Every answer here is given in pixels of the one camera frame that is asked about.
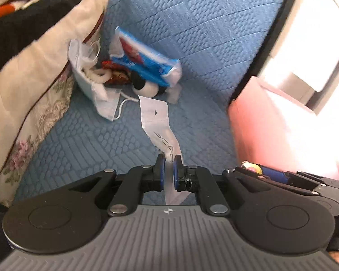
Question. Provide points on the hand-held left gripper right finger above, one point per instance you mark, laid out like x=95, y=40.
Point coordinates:
x=175, y=173

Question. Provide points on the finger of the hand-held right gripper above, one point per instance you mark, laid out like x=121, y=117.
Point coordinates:
x=327, y=182
x=274, y=175

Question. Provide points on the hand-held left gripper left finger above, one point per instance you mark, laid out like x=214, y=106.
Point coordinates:
x=161, y=175

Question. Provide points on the small yellow pink toy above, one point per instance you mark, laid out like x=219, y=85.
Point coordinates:
x=251, y=168

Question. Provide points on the pink box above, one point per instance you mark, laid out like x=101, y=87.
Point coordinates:
x=271, y=124

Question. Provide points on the white printed paper strip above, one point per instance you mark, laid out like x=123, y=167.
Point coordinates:
x=155, y=118

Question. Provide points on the panda plush toy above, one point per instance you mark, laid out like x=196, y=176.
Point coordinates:
x=145, y=86

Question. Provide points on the blue tissue packet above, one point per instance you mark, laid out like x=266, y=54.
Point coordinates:
x=141, y=56

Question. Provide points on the white face mask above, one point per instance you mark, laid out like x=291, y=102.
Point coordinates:
x=104, y=104

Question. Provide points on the blue quilted sofa cover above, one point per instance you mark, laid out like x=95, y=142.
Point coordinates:
x=192, y=34

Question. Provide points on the striped black red white blanket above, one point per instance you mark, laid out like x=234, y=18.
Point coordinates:
x=17, y=34

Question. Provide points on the black sofa frame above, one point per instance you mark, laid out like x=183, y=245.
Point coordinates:
x=267, y=45

